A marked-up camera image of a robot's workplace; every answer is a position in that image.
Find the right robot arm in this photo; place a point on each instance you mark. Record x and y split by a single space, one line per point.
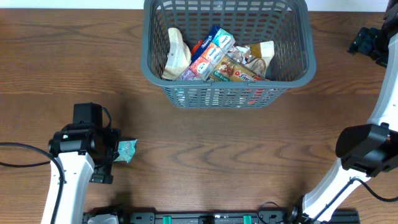
366 150

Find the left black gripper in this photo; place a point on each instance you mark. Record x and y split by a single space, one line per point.
104 168

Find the Kleenex tissue multipack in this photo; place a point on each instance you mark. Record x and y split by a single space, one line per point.
207 55

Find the grey plastic basket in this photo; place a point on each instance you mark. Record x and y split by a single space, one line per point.
249 21

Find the beige snack bag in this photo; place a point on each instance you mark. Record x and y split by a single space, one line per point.
179 56

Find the teal packet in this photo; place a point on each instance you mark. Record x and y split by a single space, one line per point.
126 151

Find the snack bag with barcode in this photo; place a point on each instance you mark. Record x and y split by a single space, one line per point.
257 57

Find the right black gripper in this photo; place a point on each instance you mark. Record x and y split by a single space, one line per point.
364 43

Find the red spaghetti package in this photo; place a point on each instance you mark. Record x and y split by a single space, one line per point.
228 70

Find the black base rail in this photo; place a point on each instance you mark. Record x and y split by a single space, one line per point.
118 215

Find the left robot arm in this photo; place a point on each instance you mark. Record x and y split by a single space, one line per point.
83 152

